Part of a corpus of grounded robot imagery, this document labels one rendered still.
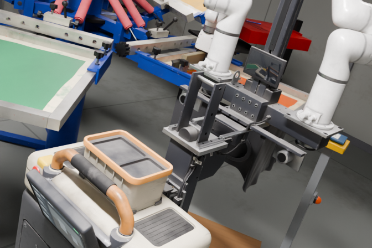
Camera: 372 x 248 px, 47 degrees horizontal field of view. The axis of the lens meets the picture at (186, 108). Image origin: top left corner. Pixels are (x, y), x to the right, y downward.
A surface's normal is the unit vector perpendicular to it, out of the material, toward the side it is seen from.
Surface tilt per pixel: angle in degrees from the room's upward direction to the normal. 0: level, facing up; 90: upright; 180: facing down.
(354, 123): 90
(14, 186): 0
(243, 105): 90
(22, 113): 90
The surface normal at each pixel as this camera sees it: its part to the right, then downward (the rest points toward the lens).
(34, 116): -0.02, 0.37
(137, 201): 0.70, 0.46
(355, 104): -0.65, 0.11
